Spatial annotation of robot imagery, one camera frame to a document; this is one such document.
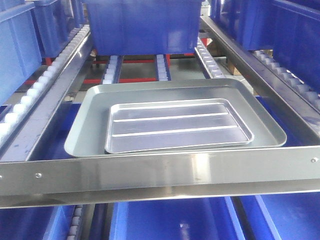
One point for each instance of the ribbed silver metal tray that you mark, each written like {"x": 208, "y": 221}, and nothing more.
{"x": 175, "y": 124}

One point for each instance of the large grey flat tray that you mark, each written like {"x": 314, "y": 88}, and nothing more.
{"x": 87, "y": 135}

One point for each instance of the right shelf front steel bar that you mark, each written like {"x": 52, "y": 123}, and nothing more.
{"x": 172, "y": 175}

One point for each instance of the right shelf left roller track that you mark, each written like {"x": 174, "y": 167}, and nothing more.
{"x": 18, "y": 112}

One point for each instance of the shelf roller track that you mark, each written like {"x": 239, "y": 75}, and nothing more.
{"x": 302, "y": 88}
{"x": 18, "y": 112}

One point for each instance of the blue bin left shelf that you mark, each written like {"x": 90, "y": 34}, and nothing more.
{"x": 31, "y": 30}

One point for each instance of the blue bin shelf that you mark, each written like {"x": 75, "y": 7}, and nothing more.
{"x": 31, "y": 30}
{"x": 291, "y": 28}

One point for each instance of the blue bin right shelf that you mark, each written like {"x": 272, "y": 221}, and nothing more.
{"x": 291, "y": 28}

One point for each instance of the large blue bin centre back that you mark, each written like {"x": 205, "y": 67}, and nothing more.
{"x": 144, "y": 27}

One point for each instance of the blue bin below centre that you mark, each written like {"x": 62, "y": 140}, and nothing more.
{"x": 176, "y": 219}

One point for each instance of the red floor frame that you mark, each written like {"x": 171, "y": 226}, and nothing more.
{"x": 127, "y": 69}

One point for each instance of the right shelf left steel rail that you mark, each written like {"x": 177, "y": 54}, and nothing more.
{"x": 33, "y": 135}

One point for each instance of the shelf steel rail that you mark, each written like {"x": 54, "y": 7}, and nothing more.
{"x": 33, "y": 135}
{"x": 301, "y": 118}

